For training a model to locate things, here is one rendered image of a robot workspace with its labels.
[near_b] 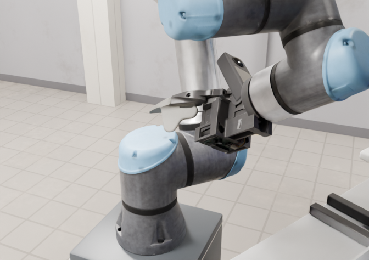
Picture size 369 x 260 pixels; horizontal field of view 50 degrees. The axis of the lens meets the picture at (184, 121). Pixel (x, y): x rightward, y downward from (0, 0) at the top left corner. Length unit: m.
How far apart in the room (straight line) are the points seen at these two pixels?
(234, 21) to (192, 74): 0.36
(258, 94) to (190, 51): 0.30
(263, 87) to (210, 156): 0.30
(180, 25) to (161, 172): 0.38
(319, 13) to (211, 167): 0.41
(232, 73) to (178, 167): 0.23
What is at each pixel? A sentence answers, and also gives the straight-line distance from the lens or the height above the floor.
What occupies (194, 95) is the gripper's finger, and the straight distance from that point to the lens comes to 0.62.
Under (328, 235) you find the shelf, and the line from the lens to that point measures 0.79.
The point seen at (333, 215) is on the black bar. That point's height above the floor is 0.90.
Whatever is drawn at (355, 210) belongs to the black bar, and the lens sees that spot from 0.84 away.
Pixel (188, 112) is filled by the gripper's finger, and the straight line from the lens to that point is 0.64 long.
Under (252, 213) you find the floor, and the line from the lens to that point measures 2.31.
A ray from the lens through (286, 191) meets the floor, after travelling 2.53.
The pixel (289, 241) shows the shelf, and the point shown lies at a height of 0.88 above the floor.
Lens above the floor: 1.36
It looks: 24 degrees down
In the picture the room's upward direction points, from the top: straight up
